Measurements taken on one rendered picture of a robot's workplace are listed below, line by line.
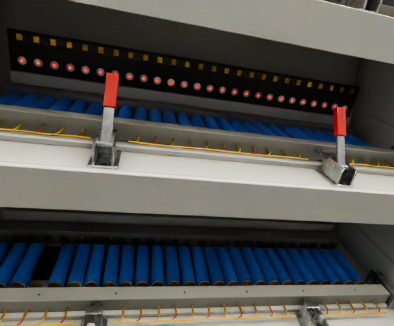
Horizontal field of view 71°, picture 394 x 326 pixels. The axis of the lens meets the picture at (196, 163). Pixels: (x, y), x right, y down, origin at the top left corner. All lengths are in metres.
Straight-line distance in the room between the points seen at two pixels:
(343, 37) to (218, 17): 0.14
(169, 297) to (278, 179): 0.19
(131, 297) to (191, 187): 0.16
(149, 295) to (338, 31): 0.37
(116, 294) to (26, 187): 0.16
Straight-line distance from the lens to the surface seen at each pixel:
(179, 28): 0.50
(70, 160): 0.29
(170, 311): 0.38
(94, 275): 0.39
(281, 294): 0.42
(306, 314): 0.42
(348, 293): 0.48
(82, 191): 0.28
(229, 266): 0.43
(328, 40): 0.36
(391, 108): 0.56
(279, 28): 0.33
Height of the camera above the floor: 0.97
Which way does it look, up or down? 5 degrees down
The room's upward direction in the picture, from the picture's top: 6 degrees clockwise
